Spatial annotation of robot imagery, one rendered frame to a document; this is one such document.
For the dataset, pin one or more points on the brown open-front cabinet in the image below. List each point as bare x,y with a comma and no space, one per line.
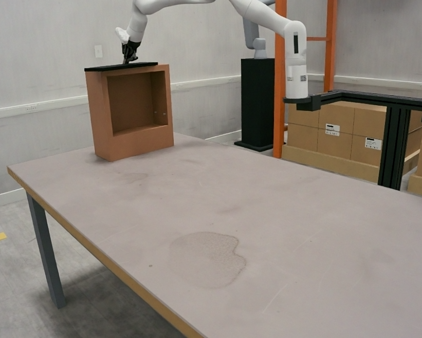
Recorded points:
122,107

